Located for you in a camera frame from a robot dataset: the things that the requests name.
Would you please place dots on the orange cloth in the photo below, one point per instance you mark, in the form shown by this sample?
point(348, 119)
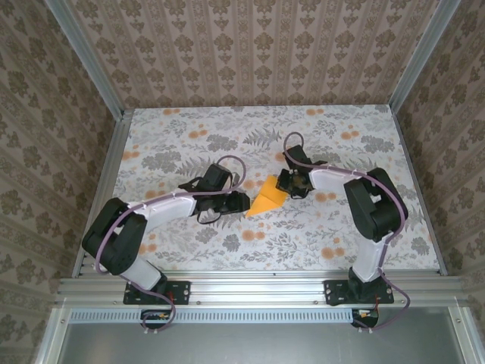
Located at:
point(265, 199)

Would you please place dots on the grey metal sheet panel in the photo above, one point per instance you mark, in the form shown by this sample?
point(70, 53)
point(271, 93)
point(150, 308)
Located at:
point(246, 345)

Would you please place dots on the black connector board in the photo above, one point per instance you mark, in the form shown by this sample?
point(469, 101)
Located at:
point(365, 317)
point(159, 317)

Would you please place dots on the aluminium frame post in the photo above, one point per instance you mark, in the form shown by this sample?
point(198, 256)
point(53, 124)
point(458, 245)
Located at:
point(424, 53)
point(87, 64)

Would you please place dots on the aluminium table side rail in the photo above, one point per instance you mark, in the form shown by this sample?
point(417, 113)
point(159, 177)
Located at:
point(418, 189)
point(110, 170)

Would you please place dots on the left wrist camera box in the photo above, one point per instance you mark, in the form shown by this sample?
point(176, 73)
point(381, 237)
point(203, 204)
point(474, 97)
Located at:
point(218, 176)

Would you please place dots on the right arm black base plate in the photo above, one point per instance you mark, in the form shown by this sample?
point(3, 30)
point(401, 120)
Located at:
point(333, 292)

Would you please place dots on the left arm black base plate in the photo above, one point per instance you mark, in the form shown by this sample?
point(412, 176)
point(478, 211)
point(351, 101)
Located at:
point(182, 292)

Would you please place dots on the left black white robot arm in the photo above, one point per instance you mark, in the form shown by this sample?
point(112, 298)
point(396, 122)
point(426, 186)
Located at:
point(113, 242)

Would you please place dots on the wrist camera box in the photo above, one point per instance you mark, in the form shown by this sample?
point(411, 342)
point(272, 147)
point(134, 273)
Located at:
point(297, 155)
point(218, 176)

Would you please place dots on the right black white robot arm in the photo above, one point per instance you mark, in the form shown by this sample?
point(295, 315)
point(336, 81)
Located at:
point(379, 212)

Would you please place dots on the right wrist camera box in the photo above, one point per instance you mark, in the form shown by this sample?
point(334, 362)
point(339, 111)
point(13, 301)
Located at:
point(297, 155)

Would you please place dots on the floral patterned table cover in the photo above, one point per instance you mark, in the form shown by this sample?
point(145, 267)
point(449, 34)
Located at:
point(227, 246)

